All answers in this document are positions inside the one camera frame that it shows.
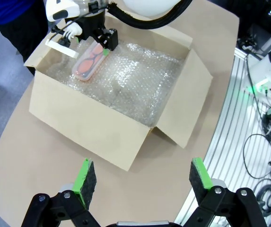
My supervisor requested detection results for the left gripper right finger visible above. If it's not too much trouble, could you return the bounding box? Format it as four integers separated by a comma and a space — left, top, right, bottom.
181, 157, 268, 227

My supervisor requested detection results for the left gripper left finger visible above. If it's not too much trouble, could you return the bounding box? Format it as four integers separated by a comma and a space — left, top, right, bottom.
21, 157, 111, 227

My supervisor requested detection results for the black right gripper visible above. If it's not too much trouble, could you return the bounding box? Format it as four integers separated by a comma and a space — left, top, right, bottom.
75, 9, 119, 57

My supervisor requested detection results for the pink clear glasses case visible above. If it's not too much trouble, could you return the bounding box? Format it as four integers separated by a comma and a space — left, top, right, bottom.
71, 43, 107, 82

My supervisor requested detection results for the brown cardboard shipping box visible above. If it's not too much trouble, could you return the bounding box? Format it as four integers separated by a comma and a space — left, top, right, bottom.
23, 13, 214, 172

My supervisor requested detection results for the clear bubble wrap sheet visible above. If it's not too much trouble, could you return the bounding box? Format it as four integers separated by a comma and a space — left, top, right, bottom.
43, 40, 185, 127

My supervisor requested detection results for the person in blue hoodie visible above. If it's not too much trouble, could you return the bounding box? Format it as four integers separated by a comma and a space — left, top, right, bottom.
0, 0, 49, 63

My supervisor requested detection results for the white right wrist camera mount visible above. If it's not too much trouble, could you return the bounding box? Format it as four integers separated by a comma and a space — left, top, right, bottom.
45, 23, 83, 59

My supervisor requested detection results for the aluminium slotted base plate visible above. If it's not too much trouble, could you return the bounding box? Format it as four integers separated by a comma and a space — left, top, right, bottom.
175, 47, 271, 227

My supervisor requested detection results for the black looped cable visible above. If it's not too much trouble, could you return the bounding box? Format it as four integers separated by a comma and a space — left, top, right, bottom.
243, 133, 271, 180

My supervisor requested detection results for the black coiled cable bundle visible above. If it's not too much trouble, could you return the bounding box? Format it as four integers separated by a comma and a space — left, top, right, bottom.
255, 178, 271, 215

